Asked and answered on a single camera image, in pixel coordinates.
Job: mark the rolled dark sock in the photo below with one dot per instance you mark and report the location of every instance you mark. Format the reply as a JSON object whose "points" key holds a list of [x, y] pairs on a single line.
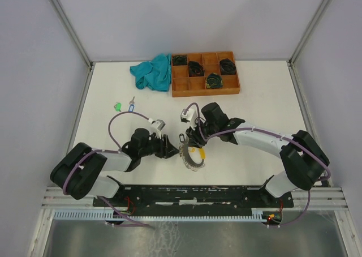
{"points": [[179, 60]]}

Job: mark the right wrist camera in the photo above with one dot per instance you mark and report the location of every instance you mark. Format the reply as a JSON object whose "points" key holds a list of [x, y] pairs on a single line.
{"points": [[189, 116]]}

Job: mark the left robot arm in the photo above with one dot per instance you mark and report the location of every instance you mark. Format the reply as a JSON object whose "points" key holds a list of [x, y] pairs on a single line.
{"points": [[78, 173]]}

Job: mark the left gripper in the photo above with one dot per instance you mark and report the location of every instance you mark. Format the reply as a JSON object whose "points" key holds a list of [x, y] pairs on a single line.
{"points": [[166, 149]]}

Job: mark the white cable duct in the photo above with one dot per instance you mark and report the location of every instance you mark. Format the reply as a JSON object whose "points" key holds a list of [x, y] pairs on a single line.
{"points": [[110, 215]]}

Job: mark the green tag key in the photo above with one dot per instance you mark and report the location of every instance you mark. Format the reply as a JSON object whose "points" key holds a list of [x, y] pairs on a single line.
{"points": [[118, 107]]}

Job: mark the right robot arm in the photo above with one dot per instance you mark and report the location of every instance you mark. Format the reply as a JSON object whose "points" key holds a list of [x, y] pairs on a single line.
{"points": [[303, 160]]}

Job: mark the rolled black orange sock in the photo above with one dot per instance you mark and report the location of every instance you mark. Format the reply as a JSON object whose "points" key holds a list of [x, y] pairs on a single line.
{"points": [[195, 69]]}

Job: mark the blue tag key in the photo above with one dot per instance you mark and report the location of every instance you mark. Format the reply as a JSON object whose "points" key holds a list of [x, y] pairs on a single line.
{"points": [[131, 104]]}

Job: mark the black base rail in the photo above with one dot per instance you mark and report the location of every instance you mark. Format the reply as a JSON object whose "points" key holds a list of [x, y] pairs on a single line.
{"points": [[196, 200]]}

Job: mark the teal cloth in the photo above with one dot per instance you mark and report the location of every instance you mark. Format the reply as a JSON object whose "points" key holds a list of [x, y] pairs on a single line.
{"points": [[154, 74]]}

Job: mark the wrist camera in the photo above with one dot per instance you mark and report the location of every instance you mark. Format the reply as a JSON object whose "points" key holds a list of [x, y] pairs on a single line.
{"points": [[156, 126], [189, 116]]}

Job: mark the black tag key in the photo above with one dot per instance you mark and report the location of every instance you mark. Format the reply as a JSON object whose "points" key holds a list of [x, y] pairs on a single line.
{"points": [[181, 138]]}

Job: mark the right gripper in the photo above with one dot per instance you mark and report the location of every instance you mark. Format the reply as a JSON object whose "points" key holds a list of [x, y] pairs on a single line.
{"points": [[194, 138]]}

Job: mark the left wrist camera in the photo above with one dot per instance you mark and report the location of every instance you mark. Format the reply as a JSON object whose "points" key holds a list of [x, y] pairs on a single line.
{"points": [[156, 126]]}

